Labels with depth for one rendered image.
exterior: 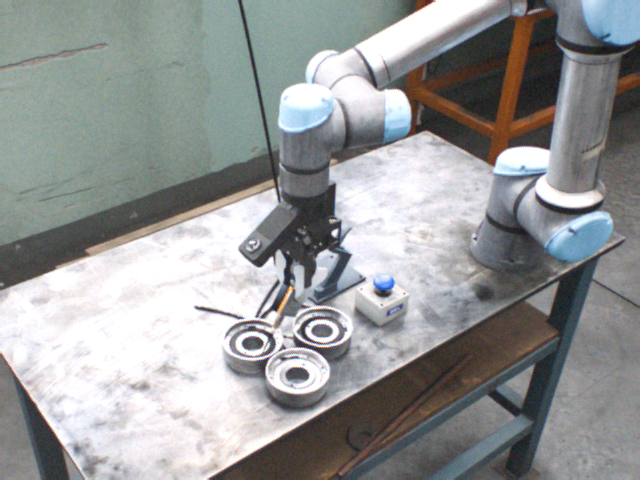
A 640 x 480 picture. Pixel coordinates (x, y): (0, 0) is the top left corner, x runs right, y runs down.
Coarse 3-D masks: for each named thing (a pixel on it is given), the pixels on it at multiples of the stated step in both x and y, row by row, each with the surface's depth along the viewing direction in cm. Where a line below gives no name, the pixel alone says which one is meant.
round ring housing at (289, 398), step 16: (288, 352) 131; (304, 352) 131; (272, 368) 129; (288, 368) 129; (304, 368) 129; (320, 368) 129; (272, 384) 125; (288, 384) 126; (304, 384) 126; (320, 384) 126; (288, 400) 124; (304, 400) 124
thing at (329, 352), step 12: (300, 312) 139; (312, 312) 140; (324, 312) 140; (336, 312) 139; (312, 324) 138; (324, 324) 138; (348, 324) 138; (300, 336) 135; (312, 336) 135; (336, 336) 136; (348, 336) 134; (312, 348) 132; (324, 348) 132; (336, 348) 133
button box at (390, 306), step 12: (360, 288) 144; (372, 288) 144; (396, 288) 144; (360, 300) 144; (372, 300) 141; (384, 300) 141; (396, 300) 141; (372, 312) 142; (384, 312) 141; (396, 312) 143
